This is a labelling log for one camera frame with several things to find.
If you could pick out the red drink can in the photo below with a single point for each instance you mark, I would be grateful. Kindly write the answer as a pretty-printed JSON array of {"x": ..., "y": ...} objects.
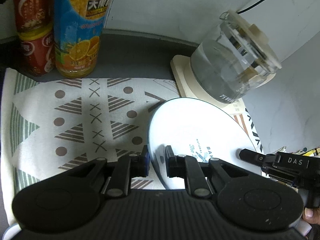
[
  {"x": 38, "y": 50},
  {"x": 32, "y": 14}
]

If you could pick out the orange juice bottle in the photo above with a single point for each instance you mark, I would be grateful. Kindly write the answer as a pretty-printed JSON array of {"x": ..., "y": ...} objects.
[{"x": 78, "y": 25}]

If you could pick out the blue-rim Sweet plate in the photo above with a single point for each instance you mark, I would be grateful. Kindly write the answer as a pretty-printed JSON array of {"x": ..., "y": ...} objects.
[{"x": 11, "y": 232}]

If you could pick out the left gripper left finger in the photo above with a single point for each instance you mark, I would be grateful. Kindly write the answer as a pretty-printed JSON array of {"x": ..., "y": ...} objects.
[{"x": 128, "y": 167}]

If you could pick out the glass electric kettle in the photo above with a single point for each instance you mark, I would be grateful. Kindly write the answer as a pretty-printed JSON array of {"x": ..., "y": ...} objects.
[{"x": 235, "y": 60}]

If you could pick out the patterned fringed cloth mat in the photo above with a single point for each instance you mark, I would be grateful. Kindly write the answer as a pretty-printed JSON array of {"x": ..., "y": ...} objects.
[{"x": 51, "y": 127}]

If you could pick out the small blue-rim bakery plate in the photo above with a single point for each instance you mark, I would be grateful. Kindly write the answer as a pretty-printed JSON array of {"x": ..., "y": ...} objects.
[{"x": 196, "y": 128}]

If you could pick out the red drink can lower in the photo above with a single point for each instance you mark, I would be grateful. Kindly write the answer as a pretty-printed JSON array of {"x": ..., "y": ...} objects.
[{"x": 38, "y": 50}]

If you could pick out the cream kettle base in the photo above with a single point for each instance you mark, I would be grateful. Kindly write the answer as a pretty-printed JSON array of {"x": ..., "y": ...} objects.
[{"x": 189, "y": 87}]

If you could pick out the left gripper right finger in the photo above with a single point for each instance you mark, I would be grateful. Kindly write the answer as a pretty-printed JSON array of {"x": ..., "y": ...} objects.
[{"x": 188, "y": 168}]

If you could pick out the person right hand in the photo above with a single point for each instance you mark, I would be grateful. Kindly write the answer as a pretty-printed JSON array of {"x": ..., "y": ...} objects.
[{"x": 312, "y": 216}]

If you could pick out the red drink can upper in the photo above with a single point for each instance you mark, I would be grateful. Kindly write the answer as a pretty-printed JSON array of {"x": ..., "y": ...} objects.
[{"x": 32, "y": 14}]

